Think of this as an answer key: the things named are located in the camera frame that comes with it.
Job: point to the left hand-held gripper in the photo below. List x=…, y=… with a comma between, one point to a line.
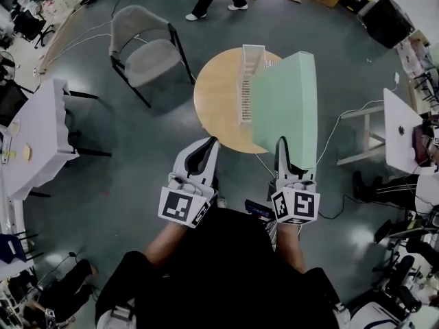
x=181, y=204

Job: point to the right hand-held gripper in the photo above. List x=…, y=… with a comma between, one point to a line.
x=298, y=204

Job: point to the light green board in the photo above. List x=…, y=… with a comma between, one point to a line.
x=284, y=108

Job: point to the white slotted rack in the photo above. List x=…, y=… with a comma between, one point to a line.
x=245, y=96

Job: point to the person's left forearm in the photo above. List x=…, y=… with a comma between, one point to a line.
x=164, y=245

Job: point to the person's right forearm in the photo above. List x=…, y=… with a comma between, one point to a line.
x=289, y=249

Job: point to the black cube box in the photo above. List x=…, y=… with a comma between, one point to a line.
x=385, y=21

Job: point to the person's grey shoe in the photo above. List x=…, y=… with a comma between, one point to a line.
x=222, y=203

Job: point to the black electronic device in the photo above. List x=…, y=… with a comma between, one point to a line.
x=257, y=208

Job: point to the round wooden table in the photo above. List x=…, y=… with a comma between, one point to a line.
x=216, y=98

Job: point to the person's black shirt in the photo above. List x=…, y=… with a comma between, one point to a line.
x=219, y=269

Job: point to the grey chair with black legs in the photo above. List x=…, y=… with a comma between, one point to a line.
x=151, y=60

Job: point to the white trestle desk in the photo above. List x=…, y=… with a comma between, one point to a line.
x=398, y=149

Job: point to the dark red round case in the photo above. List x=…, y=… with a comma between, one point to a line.
x=422, y=142

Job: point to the white power adapter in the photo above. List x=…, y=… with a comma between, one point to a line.
x=397, y=77

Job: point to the table with white cloth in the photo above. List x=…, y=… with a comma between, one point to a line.
x=41, y=122

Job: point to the tan round coaster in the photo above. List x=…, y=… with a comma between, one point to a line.
x=26, y=151

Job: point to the white rounded machine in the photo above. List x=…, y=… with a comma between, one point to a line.
x=384, y=317

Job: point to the pale round plate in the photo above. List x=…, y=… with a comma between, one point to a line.
x=14, y=128

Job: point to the yellow strip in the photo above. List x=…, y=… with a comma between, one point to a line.
x=8, y=153

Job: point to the black mesh chair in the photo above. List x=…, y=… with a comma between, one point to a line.
x=12, y=103

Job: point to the dark blue chair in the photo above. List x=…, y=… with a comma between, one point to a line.
x=13, y=249

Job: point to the black office chair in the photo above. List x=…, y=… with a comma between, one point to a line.
x=31, y=27

